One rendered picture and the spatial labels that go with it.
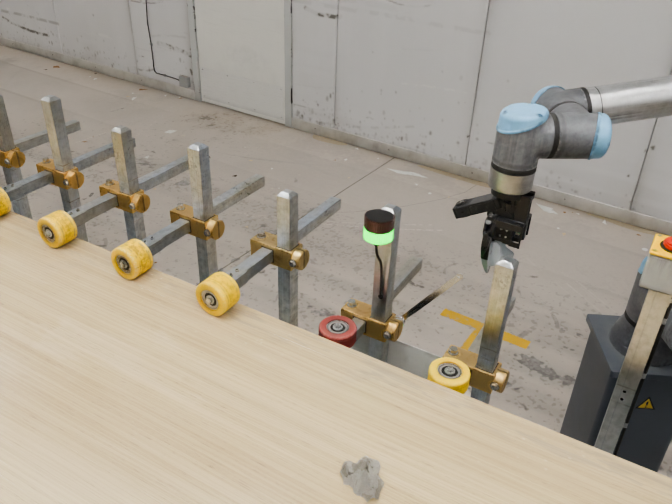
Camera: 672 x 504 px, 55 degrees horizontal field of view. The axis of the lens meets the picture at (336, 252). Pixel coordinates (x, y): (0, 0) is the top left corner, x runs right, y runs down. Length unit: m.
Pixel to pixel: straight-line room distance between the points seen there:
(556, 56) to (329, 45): 1.49
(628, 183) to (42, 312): 3.19
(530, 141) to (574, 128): 0.09
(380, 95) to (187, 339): 3.22
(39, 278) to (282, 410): 0.70
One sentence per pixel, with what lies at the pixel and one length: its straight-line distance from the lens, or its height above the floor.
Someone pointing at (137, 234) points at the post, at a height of 0.85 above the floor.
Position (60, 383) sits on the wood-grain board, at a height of 0.90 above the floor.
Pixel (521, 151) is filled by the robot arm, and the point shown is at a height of 1.27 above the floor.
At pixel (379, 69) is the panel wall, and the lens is 4.34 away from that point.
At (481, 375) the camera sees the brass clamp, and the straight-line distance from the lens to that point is 1.41.
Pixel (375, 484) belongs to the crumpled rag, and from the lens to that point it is 1.09.
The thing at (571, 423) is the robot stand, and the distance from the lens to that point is 2.25.
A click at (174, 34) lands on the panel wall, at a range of 5.48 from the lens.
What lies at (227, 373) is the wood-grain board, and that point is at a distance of 1.27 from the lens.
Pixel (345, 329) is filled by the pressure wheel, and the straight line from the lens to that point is 1.36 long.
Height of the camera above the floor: 1.75
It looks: 32 degrees down
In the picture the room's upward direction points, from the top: 2 degrees clockwise
